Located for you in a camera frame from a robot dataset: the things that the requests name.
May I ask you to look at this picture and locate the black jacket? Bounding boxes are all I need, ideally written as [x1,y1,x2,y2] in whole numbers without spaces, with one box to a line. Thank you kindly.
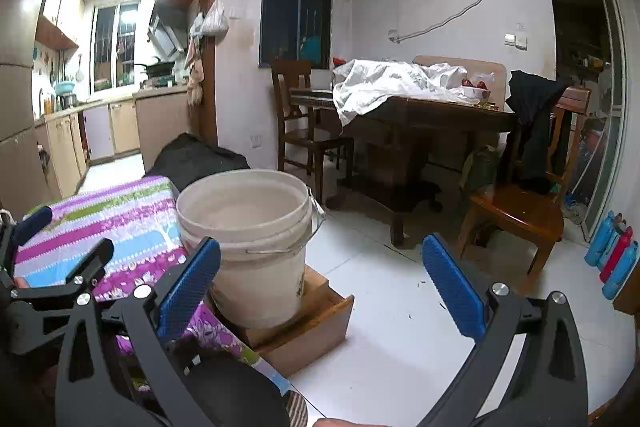
[505,70,573,195]

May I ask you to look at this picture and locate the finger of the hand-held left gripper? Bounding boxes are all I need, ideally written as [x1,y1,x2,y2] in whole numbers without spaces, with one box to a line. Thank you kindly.
[0,206,53,283]
[10,238,115,308]

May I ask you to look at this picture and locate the glass sliding door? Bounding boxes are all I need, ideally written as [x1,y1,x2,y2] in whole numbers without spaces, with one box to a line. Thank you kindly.
[540,0,628,243]

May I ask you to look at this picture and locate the dark wooden chair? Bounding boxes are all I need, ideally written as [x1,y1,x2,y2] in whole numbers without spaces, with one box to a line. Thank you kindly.
[270,57,356,202]

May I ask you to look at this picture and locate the kitchen window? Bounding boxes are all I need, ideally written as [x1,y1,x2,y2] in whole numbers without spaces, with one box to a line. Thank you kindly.
[90,2,141,88]

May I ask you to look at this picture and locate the brown wooden chair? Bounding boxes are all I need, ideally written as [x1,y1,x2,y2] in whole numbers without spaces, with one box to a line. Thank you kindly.
[452,84,593,290]

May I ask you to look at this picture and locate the blue bottle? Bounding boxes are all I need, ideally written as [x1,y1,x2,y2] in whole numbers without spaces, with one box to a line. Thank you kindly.
[601,241,640,300]
[585,209,616,268]

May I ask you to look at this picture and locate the black wok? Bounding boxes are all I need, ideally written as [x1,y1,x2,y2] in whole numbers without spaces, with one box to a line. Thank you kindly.
[134,59,175,78]

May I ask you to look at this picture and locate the grey refrigerator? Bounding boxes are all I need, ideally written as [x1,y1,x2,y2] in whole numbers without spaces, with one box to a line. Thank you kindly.
[0,0,53,208]

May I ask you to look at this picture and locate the wooden drawer box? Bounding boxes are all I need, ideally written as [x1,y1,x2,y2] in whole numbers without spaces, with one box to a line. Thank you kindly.
[207,264,355,378]

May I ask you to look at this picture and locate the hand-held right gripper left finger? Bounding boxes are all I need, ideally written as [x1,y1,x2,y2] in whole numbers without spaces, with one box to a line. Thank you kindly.
[55,237,222,427]

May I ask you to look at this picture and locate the clear plastic bag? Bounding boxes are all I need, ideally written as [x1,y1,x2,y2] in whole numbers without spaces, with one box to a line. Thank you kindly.
[202,0,231,38]

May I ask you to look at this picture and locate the black bag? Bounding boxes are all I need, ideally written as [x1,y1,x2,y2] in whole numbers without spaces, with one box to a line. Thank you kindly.
[142,133,251,190]

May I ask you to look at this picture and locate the beige dried bundle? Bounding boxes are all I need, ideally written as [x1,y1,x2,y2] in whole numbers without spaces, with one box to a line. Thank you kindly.
[184,39,207,108]

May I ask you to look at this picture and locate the metal range hood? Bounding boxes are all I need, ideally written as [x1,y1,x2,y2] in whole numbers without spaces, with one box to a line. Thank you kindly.
[147,0,208,58]

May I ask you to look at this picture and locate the base kitchen cabinets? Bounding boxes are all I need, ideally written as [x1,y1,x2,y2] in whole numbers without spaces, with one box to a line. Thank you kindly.
[32,87,193,198]

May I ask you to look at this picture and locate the white cloth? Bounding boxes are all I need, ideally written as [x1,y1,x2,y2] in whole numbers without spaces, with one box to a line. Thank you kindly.
[332,58,468,128]

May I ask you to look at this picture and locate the wall kitchen cabinets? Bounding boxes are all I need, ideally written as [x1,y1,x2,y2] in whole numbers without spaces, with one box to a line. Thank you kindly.
[35,0,86,50]

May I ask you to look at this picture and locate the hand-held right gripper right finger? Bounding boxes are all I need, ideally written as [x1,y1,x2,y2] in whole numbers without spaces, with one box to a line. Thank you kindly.
[422,233,586,427]

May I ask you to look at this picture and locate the white plastic bucket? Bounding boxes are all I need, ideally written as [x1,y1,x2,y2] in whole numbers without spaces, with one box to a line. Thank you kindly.
[176,169,327,330]

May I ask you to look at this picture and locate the dark wooden table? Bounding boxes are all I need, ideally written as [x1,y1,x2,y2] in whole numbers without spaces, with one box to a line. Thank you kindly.
[290,87,521,248]

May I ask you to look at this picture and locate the person's right hand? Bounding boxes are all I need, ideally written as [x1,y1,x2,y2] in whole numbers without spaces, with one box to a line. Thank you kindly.
[312,417,373,427]

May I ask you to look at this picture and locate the bowl of red fruit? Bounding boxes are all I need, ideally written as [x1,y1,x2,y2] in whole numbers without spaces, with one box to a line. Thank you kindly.
[460,77,493,105]

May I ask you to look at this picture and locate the beige board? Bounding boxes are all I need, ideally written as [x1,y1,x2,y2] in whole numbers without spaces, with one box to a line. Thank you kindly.
[412,54,507,100]

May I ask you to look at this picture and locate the green bag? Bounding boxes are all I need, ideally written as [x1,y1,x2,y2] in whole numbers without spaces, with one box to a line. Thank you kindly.
[460,146,501,188]

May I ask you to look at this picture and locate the red bottle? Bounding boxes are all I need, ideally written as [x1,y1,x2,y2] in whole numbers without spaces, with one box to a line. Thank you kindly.
[599,224,633,284]

